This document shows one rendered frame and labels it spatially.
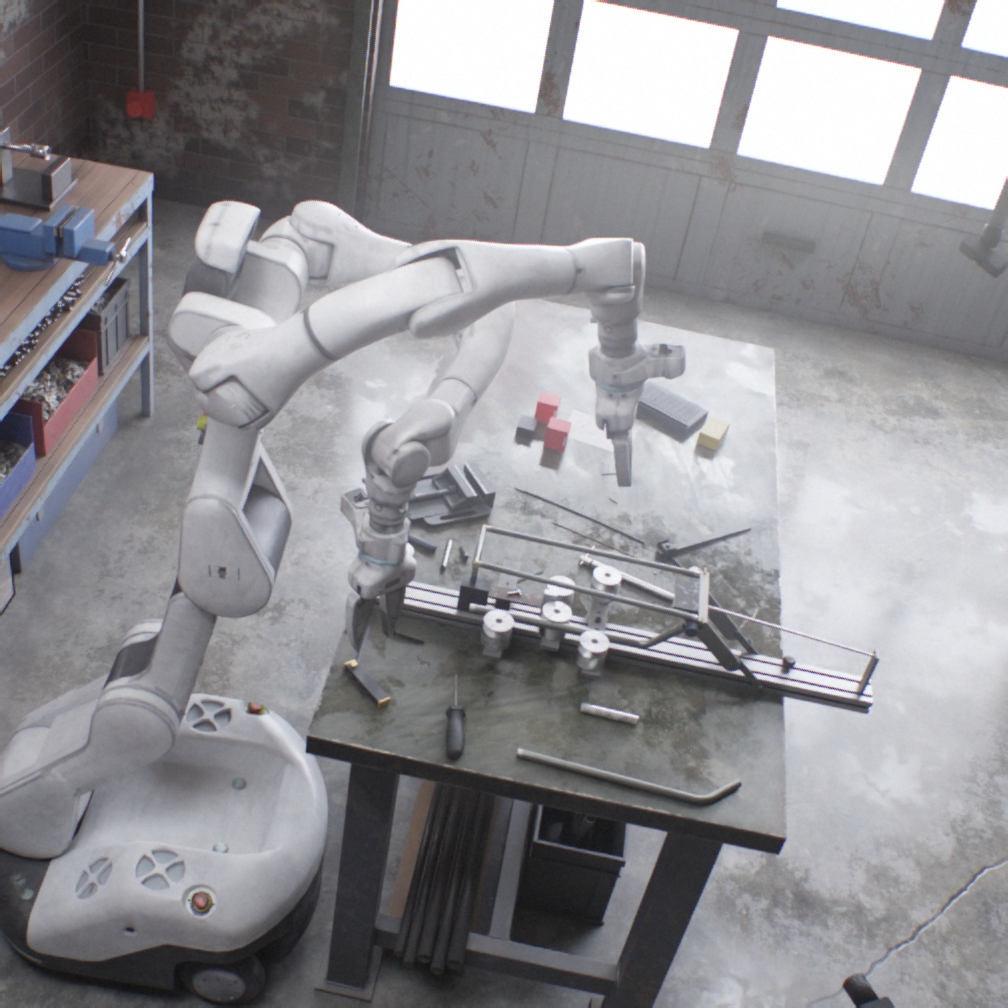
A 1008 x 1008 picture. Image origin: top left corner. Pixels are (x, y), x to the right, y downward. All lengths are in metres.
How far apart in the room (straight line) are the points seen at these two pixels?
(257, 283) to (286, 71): 3.17
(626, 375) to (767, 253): 3.40
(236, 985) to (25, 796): 0.55
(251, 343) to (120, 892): 1.25
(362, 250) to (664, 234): 3.22
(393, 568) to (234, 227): 0.54
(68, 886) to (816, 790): 1.82
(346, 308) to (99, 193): 2.18
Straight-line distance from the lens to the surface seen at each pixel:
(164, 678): 2.38
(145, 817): 2.74
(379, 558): 1.95
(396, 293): 1.58
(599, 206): 5.19
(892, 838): 3.45
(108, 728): 2.43
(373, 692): 2.16
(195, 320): 1.82
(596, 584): 2.33
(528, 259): 1.64
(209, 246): 1.83
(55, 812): 2.66
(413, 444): 1.83
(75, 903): 2.66
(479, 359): 1.97
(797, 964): 3.13
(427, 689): 2.20
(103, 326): 3.83
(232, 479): 2.04
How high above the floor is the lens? 2.48
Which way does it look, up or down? 38 degrees down
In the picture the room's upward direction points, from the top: 10 degrees clockwise
